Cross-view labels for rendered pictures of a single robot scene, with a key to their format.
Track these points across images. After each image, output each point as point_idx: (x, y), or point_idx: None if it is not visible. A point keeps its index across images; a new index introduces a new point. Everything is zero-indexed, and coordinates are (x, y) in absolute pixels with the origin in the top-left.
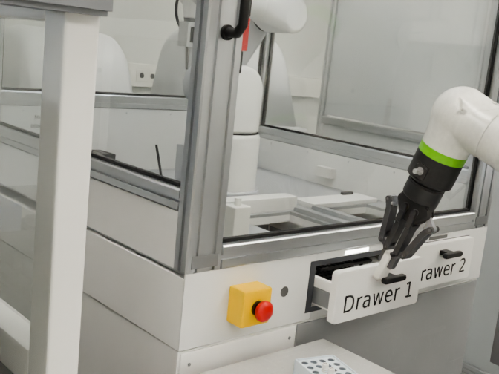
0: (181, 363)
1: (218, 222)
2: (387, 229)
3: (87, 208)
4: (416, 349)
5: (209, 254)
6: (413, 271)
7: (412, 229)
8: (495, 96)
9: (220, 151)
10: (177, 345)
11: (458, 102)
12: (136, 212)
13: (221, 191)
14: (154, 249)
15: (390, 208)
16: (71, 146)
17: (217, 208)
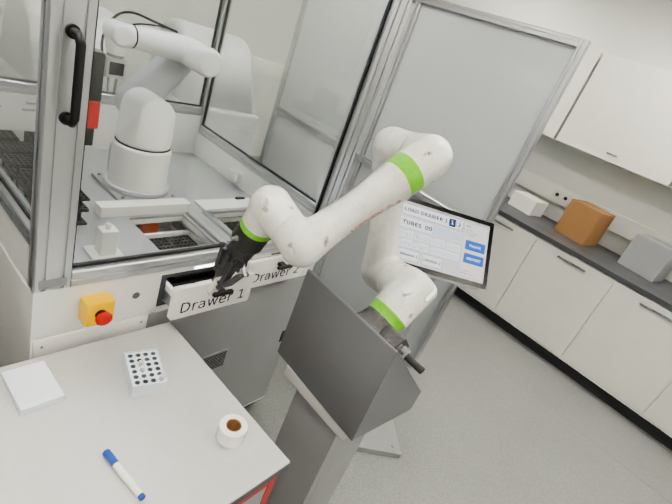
0: (33, 347)
1: (66, 256)
2: (220, 263)
3: None
4: (255, 316)
5: (57, 278)
6: (246, 283)
7: (233, 270)
8: (339, 163)
9: (65, 208)
10: (29, 336)
11: (265, 201)
12: (9, 229)
13: (68, 235)
14: (19, 263)
15: (222, 251)
16: None
17: (65, 246)
